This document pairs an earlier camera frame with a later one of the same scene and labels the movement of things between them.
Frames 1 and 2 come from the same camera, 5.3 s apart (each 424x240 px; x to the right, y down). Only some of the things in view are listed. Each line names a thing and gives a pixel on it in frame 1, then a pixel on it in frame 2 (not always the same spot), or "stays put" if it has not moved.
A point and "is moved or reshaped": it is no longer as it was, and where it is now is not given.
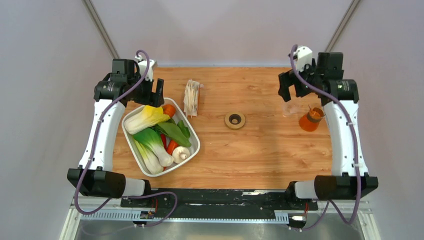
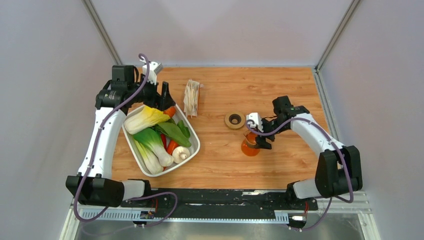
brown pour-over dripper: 234,120 stays put
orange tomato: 169,109 stays put
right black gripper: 286,78 to 262,143
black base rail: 219,199 stays put
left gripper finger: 148,97 stays put
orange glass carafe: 310,121 is moved or reshaped
